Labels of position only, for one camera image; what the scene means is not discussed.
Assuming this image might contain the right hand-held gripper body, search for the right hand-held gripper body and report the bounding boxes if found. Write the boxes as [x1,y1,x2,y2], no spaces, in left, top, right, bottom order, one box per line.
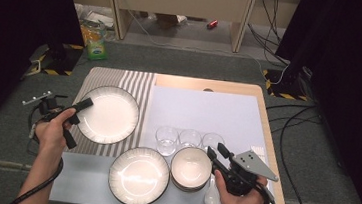
[209,146,282,202]

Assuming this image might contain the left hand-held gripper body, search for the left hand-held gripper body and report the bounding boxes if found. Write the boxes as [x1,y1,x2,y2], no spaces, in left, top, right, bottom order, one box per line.
[20,88,72,124]

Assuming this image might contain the white plate dark rim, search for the white plate dark rim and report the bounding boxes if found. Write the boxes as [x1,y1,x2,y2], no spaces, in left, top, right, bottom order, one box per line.
[74,82,143,148]
[105,144,173,204]

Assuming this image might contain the person's left hand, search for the person's left hand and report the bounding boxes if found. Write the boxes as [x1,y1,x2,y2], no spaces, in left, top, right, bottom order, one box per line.
[32,103,78,155]

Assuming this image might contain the clear drinking glass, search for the clear drinking glass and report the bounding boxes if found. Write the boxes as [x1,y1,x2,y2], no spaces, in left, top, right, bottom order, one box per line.
[199,131,226,154]
[178,127,203,151]
[153,125,181,158]

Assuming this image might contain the white ceramic spoon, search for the white ceramic spoon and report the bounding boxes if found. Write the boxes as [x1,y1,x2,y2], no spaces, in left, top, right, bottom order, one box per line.
[203,178,223,204]

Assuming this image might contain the white table sheet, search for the white table sheet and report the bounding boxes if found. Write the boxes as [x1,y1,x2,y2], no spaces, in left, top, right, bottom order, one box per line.
[48,75,293,204]

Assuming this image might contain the black stand base hazard tape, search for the black stand base hazard tape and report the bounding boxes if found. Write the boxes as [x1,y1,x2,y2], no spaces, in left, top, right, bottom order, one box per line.
[27,40,85,79]
[259,63,314,102]

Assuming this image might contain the green packet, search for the green packet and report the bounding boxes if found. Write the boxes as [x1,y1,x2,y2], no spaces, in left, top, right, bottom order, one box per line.
[84,36,111,63]

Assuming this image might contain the striped woven placemat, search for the striped woven placemat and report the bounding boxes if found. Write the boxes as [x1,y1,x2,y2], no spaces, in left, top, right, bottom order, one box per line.
[63,64,157,162]

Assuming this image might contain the clear plastic bag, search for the clear plastic bag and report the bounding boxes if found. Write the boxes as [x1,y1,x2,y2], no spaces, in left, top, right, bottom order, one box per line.
[74,4,117,29]

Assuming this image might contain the black curtain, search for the black curtain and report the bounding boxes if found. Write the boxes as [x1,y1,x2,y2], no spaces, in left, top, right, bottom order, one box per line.
[261,0,362,204]
[0,0,89,140]

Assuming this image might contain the cardboard box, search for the cardboard box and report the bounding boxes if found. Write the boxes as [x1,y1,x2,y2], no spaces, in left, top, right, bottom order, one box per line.
[154,12,189,32]

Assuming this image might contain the small red object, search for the small red object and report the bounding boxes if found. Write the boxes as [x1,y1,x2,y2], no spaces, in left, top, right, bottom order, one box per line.
[206,18,219,31]

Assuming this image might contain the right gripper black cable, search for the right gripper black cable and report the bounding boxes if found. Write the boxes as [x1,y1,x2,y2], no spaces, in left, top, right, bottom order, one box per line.
[253,182,277,204]

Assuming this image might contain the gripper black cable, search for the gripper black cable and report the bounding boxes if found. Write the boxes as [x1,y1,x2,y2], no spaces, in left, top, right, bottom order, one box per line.
[7,99,71,204]
[253,182,277,204]

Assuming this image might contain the black floor cable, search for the black floor cable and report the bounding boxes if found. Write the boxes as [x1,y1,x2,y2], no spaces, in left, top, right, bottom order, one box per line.
[273,103,325,204]
[265,101,318,115]

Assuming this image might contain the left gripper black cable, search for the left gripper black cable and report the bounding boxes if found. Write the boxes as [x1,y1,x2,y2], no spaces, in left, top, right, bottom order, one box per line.
[7,99,71,204]

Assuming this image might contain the black wall cable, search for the black wall cable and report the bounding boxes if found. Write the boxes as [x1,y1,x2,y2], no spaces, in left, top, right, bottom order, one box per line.
[256,0,287,47]
[243,21,295,67]

